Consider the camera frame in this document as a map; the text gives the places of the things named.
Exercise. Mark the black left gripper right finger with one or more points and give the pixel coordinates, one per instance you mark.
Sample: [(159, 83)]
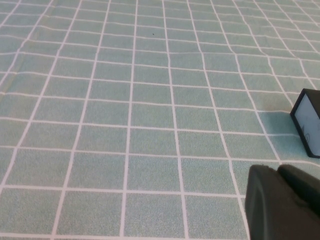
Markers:
[(305, 185)]

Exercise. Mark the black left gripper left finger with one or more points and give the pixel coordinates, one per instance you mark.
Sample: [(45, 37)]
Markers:
[(272, 212)]

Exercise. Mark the black glasses case blue print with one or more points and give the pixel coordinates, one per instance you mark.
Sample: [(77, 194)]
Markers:
[(307, 117)]

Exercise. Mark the green checked tablecloth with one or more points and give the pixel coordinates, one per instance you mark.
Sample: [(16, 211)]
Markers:
[(125, 100)]

